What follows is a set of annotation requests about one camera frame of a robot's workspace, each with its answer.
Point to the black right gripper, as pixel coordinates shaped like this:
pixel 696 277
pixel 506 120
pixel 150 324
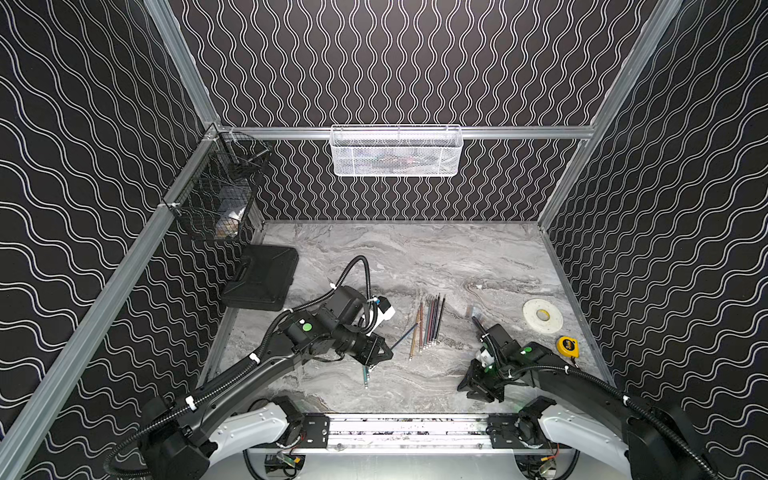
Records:
pixel 471 382

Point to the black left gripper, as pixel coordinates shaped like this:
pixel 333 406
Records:
pixel 372 349

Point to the black pencil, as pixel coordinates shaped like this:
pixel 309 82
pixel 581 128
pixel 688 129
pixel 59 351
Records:
pixel 438 320

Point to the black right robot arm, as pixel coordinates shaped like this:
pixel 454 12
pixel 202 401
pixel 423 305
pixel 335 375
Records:
pixel 634 436

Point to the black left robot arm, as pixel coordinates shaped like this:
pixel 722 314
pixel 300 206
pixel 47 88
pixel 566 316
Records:
pixel 176 437

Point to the white tape roll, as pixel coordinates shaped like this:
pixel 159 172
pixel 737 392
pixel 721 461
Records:
pixel 542 316

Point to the yellow tape measure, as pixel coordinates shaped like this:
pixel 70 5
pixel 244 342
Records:
pixel 568 347

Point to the black plastic case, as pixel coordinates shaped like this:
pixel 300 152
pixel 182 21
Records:
pixel 262 279

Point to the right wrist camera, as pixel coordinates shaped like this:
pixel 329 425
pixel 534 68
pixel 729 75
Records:
pixel 485 358

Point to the white wire basket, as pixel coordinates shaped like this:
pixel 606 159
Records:
pixel 438 156

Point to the black wire basket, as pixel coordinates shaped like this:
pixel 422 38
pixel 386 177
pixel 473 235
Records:
pixel 218 203

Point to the aluminium back rail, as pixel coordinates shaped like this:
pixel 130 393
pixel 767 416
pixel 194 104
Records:
pixel 411 131

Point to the aluminium corner post right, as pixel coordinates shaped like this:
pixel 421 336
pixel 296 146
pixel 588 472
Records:
pixel 645 45

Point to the aluminium corner post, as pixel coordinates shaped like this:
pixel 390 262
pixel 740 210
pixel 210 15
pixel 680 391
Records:
pixel 645 45
pixel 170 32

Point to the aluminium left side rail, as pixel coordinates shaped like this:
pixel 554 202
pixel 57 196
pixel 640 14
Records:
pixel 31 426

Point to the aluminium corner post left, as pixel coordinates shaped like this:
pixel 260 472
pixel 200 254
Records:
pixel 170 32

